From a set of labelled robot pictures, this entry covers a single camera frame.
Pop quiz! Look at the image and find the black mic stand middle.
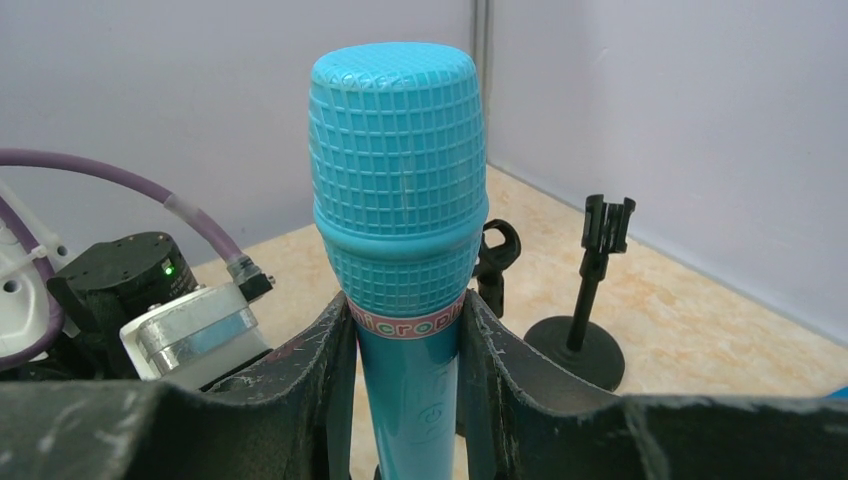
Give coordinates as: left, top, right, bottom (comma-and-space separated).
472, 219, 522, 319

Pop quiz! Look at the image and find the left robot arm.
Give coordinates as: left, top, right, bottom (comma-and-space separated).
1, 185, 198, 381

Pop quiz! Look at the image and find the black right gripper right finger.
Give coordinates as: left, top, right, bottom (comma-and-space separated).
459, 291, 847, 479

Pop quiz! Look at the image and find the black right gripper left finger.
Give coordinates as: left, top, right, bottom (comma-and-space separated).
1, 294, 357, 479

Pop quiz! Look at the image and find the black mic stand far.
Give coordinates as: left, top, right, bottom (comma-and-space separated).
524, 194, 636, 392

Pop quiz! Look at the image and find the black mic stand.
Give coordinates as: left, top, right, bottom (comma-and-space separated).
524, 194, 636, 392
472, 219, 522, 319

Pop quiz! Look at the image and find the blue toy microphone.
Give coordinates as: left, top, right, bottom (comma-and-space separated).
308, 42, 489, 479

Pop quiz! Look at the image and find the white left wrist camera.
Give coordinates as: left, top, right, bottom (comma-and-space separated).
119, 283, 270, 390

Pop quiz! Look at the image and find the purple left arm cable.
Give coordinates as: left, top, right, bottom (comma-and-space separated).
0, 148, 276, 372

